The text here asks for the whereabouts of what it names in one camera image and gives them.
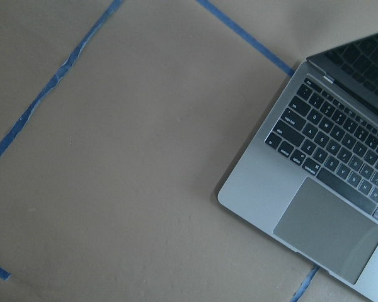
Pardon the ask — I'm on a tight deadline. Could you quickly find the grey laptop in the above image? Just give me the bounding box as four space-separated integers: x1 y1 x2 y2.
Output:
217 33 378 301

